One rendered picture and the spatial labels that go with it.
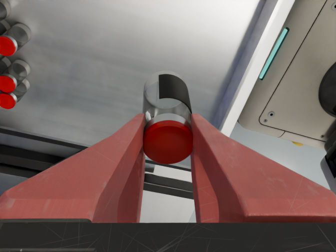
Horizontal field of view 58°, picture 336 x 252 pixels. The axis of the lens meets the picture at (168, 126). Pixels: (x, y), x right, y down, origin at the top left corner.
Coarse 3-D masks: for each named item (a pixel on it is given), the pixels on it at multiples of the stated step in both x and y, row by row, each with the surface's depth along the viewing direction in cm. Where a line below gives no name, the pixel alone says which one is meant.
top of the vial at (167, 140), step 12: (168, 120) 11; (144, 132) 12; (156, 132) 11; (168, 132) 11; (180, 132) 11; (144, 144) 12; (156, 144) 12; (168, 144) 12; (180, 144) 12; (192, 144) 12; (156, 156) 12; (168, 156) 12; (180, 156) 12
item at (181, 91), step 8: (160, 80) 14; (168, 80) 14; (176, 80) 14; (160, 88) 13; (168, 88) 13; (176, 88) 13; (184, 88) 14; (160, 96) 13; (168, 96) 13; (176, 96) 13; (184, 96) 13
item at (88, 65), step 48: (48, 0) 33; (96, 0) 33; (144, 0) 33; (192, 0) 33; (240, 0) 33; (48, 48) 36; (96, 48) 36; (144, 48) 36; (192, 48) 36; (240, 48) 36; (48, 96) 40; (96, 96) 40; (192, 96) 40
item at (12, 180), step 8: (0, 168) 43; (8, 168) 44; (16, 168) 44; (24, 168) 45; (0, 176) 48; (8, 176) 48; (16, 176) 43; (24, 176) 43; (0, 184) 49; (8, 184) 49; (16, 184) 49; (0, 192) 50
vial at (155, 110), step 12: (156, 72) 15; (168, 72) 15; (144, 84) 15; (156, 84) 14; (144, 96) 14; (156, 96) 13; (144, 108) 13; (156, 108) 12; (168, 108) 12; (180, 108) 12; (156, 120) 12; (180, 120) 12
